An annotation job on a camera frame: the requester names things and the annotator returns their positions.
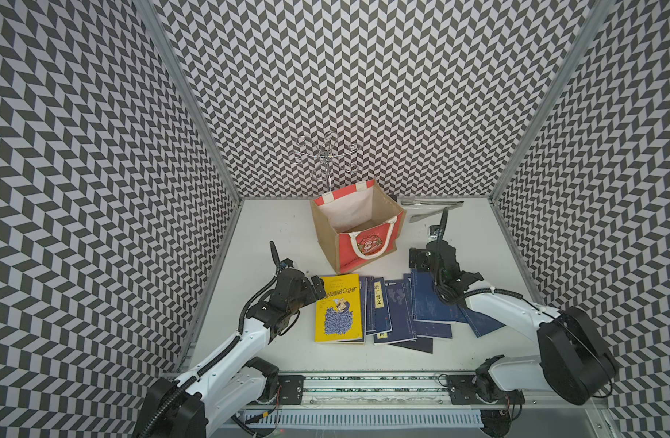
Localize red burlap canvas bag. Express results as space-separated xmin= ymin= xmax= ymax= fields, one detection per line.
xmin=311 ymin=180 xmax=406 ymax=275

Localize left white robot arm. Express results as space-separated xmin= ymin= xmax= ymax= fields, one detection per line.
xmin=132 ymin=264 xmax=326 ymax=437

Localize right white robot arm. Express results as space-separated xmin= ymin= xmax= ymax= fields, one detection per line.
xmin=409 ymin=240 xmax=619 ymax=405

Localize metal tongs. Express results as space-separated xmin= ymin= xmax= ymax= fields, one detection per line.
xmin=401 ymin=200 xmax=465 ymax=223

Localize blue book map cover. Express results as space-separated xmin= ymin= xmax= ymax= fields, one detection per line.
xmin=374 ymin=280 xmax=416 ymax=345

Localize blue book far right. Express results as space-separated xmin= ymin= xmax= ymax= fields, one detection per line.
xmin=460 ymin=308 xmax=505 ymax=338

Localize dark blue bottom book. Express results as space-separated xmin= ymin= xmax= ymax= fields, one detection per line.
xmin=392 ymin=338 xmax=434 ymax=354

